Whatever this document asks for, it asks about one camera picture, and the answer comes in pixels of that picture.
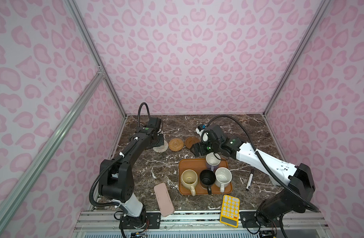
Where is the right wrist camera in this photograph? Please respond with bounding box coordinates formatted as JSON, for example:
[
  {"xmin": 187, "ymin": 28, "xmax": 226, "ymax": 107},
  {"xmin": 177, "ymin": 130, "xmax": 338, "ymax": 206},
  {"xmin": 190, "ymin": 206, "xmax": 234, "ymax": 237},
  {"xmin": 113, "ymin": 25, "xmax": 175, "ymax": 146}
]
[{"xmin": 195, "ymin": 124, "xmax": 228, "ymax": 143}]

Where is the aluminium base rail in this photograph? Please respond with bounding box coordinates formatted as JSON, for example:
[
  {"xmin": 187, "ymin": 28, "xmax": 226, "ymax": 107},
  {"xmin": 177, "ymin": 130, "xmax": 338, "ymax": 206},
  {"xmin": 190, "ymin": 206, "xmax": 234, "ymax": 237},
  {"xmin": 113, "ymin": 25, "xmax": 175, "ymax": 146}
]
[{"xmin": 72, "ymin": 210, "xmax": 333, "ymax": 238}]

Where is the aluminium frame strut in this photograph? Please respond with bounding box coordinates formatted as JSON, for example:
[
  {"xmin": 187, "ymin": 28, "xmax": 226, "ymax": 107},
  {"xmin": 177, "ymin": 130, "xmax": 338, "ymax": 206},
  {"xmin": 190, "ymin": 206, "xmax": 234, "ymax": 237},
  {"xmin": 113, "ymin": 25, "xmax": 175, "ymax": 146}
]
[{"xmin": 0, "ymin": 72, "xmax": 103, "ymax": 234}]

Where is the white speckled mug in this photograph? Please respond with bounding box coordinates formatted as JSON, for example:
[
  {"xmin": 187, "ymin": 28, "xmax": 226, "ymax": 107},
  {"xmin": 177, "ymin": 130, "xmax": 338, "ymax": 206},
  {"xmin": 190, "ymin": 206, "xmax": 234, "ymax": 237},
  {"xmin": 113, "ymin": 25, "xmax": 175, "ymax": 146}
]
[{"xmin": 215, "ymin": 167, "xmax": 232, "ymax": 193}]

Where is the brown wooden round coaster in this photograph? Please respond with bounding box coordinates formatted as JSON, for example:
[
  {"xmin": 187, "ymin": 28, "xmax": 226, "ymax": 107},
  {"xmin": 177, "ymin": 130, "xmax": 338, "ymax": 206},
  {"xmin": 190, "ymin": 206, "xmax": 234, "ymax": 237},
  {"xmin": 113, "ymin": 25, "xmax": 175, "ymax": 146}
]
[{"xmin": 185, "ymin": 136, "xmax": 200, "ymax": 149}]

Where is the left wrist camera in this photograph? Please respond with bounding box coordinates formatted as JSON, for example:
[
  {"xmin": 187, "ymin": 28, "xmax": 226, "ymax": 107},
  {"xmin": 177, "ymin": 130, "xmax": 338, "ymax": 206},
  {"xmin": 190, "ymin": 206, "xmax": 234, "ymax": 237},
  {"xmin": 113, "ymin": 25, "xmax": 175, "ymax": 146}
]
[{"xmin": 146, "ymin": 117, "xmax": 162, "ymax": 132}]

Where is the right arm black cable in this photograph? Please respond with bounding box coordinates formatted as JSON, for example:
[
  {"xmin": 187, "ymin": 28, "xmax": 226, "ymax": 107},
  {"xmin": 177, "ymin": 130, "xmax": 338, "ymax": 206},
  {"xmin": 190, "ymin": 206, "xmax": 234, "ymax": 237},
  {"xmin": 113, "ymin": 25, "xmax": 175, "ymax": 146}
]
[{"xmin": 201, "ymin": 115, "xmax": 320, "ymax": 212}]

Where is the black mug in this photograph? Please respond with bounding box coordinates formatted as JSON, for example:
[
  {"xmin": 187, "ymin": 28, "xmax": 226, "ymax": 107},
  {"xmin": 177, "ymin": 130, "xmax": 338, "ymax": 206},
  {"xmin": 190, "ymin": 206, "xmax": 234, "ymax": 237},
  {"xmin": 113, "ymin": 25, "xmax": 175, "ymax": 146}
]
[{"xmin": 199, "ymin": 169, "xmax": 216, "ymax": 195}]

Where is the lilac mug white inside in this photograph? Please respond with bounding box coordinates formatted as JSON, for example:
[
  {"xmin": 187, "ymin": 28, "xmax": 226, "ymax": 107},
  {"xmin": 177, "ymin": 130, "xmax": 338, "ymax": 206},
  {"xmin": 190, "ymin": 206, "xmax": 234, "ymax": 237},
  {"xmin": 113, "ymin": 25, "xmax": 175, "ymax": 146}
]
[{"xmin": 205, "ymin": 152, "xmax": 221, "ymax": 172}]

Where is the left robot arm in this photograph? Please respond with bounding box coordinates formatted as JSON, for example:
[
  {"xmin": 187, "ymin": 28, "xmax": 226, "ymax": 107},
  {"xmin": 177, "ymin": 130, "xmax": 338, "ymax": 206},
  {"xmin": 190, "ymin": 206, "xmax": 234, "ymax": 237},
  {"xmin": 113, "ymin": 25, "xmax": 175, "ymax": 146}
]
[{"xmin": 96, "ymin": 131, "xmax": 164, "ymax": 218}]

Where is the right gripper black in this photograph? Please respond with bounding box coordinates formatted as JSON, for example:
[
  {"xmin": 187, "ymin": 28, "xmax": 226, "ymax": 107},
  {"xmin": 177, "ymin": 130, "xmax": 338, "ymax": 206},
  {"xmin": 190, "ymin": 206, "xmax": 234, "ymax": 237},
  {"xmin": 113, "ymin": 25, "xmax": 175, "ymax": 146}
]
[{"xmin": 188, "ymin": 140, "xmax": 221, "ymax": 157}]

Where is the pink eyeglass case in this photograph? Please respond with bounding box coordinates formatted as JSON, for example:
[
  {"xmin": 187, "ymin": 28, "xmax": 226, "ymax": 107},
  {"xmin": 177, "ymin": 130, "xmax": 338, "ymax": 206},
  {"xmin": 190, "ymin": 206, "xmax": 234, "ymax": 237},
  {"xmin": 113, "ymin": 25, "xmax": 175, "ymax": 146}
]
[{"xmin": 154, "ymin": 182, "xmax": 175, "ymax": 217}]

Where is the black and white marker pen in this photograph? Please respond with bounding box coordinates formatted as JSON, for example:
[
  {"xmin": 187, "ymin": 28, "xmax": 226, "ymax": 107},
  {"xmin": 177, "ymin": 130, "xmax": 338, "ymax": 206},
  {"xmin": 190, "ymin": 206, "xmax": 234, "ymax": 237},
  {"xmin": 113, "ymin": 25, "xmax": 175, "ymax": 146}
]
[{"xmin": 246, "ymin": 168, "xmax": 254, "ymax": 191}]

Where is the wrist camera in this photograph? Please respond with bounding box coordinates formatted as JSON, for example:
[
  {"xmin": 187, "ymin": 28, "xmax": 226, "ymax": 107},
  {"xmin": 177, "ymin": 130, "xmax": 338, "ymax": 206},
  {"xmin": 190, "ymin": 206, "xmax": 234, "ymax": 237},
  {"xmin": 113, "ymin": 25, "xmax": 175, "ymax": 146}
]
[
  {"xmin": 195, "ymin": 124, "xmax": 228, "ymax": 143},
  {"xmin": 146, "ymin": 117, "xmax": 162, "ymax": 132}
]

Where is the olive beige glazed mug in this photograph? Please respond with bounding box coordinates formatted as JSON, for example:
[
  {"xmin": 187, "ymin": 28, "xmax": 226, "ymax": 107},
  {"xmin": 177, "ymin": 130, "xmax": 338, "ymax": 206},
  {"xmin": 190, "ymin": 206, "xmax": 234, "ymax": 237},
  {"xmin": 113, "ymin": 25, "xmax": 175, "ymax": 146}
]
[{"xmin": 181, "ymin": 170, "xmax": 198, "ymax": 196}]

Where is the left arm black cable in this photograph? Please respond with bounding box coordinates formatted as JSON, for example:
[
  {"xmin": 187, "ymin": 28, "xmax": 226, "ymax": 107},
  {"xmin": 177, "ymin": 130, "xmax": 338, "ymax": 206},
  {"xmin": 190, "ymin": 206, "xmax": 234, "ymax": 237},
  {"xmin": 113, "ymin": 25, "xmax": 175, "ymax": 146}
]
[{"xmin": 137, "ymin": 102, "xmax": 151, "ymax": 129}]

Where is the woven rattan coaster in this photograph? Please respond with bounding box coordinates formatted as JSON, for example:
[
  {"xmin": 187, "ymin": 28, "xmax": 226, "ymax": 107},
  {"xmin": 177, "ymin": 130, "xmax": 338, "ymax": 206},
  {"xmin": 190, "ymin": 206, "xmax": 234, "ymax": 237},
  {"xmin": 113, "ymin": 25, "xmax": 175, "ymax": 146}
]
[{"xmin": 169, "ymin": 138, "xmax": 184, "ymax": 152}]

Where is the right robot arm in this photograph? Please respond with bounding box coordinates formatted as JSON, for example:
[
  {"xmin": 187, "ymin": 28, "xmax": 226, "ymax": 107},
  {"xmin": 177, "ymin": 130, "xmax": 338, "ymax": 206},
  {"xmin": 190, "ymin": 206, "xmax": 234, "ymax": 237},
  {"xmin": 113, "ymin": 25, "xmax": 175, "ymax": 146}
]
[{"xmin": 190, "ymin": 138, "xmax": 319, "ymax": 226}]

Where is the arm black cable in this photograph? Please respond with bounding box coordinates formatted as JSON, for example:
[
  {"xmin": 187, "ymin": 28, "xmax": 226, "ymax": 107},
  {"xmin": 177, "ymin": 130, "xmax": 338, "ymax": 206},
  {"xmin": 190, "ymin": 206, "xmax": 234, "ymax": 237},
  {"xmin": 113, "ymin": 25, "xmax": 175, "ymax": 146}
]
[
  {"xmin": 137, "ymin": 102, "xmax": 151, "ymax": 129},
  {"xmin": 201, "ymin": 115, "xmax": 320, "ymax": 212}
]

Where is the yellow calculator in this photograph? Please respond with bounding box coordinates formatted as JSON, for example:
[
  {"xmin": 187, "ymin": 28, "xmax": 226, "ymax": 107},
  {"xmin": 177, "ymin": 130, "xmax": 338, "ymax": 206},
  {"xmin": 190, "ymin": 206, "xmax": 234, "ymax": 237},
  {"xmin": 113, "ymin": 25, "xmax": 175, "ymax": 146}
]
[{"xmin": 219, "ymin": 194, "xmax": 240, "ymax": 228}]

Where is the multicolour woven cloth coaster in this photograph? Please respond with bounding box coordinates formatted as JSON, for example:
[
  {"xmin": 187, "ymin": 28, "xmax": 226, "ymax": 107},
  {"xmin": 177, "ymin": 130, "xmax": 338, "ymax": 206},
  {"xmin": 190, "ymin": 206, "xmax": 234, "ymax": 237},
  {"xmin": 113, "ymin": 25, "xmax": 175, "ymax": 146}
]
[{"xmin": 153, "ymin": 140, "xmax": 169, "ymax": 153}]

